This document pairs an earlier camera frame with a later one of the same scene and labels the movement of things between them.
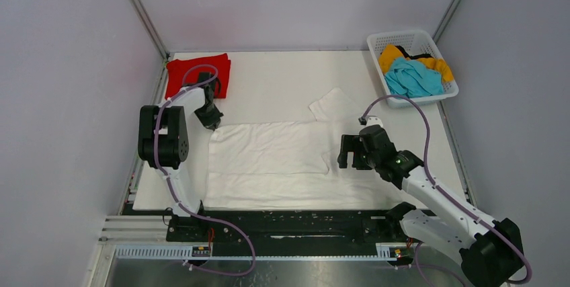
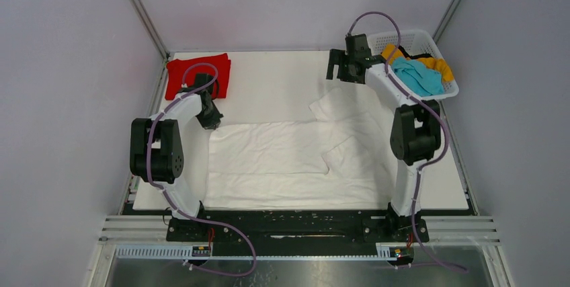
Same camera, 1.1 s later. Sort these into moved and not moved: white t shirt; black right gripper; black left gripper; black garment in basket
Moved: black right gripper
Not moved: white t shirt; black left gripper; black garment in basket
